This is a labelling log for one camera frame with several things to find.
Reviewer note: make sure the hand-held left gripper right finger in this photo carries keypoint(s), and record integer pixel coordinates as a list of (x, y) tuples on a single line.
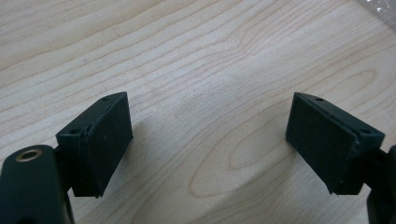
[(327, 146)]

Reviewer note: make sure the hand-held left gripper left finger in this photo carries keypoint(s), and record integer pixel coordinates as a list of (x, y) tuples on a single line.
[(102, 149)]

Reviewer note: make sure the clear plastic bag white trim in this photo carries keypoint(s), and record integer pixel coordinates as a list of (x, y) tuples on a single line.
[(386, 12)]

